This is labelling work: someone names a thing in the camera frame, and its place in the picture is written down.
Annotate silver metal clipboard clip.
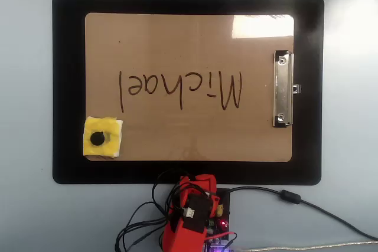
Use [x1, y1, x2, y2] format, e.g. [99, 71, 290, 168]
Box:
[272, 50, 302, 128]

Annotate black power cable with ferrite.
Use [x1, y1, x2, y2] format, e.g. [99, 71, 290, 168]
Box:
[229, 186, 378, 241]

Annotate yellow sponge with black knob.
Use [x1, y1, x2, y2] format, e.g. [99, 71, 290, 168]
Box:
[83, 116, 123, 159]

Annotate black robot wire bundle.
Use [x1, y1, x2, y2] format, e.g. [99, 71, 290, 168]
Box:
[115, 169, 191, 252]

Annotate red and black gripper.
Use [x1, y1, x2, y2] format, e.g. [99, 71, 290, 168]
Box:
[177, 174, 221, 232]

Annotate brown clipboard board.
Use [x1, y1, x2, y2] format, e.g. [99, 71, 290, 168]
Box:
[84, 12, 295, 163]

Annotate silver braided usb cable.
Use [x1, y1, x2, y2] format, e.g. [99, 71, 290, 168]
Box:
[233, 241, 378, 251]

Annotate black rectangular mat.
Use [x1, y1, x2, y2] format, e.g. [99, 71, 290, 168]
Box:
[52, 0, 325, 185]

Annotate thin red wire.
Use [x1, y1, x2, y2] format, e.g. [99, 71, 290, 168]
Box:
[206, 232, 237, 246]

